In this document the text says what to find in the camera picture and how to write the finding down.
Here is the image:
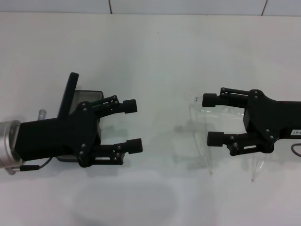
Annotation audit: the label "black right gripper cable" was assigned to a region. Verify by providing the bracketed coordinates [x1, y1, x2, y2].
[291, 142, 301, 157]

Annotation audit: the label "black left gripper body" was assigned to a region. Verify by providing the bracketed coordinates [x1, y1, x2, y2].
[17, 101, 102, 168]

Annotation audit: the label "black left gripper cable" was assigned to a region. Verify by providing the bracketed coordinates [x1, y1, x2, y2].
[11, 158, 51, 170]

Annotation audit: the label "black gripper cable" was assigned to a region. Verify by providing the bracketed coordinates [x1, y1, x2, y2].
[291, 142, 301, 157]
[11, 158, 51, 170]

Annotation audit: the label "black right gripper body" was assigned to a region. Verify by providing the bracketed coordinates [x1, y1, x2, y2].
[243, 89, 301, 153]

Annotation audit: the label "black glasses case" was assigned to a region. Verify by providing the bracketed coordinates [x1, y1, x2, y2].
[55, 72, 104, 163]

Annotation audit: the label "clear white glasses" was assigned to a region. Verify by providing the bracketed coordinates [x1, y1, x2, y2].
[188, 103, 268, 182]

